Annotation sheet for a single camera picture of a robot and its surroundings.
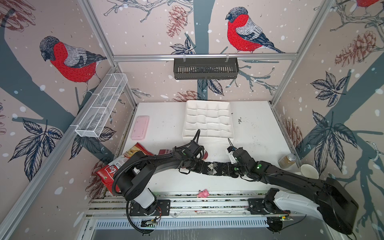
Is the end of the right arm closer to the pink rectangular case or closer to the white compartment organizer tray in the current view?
the white compartment organizer tray

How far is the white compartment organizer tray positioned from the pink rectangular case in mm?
286

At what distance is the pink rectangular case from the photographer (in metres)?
1.02

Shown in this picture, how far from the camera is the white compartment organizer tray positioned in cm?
98
